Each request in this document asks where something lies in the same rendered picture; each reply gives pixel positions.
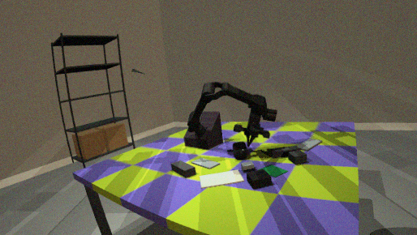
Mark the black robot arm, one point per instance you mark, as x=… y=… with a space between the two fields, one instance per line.
x=255 y=102

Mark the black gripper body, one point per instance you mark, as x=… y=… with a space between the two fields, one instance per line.
x=240 y=128

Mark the cream flat rectangular panel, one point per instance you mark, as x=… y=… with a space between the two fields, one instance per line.
x=220 y=179

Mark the dark grey controller unit with white label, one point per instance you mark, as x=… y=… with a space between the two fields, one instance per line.
x=240 y=151

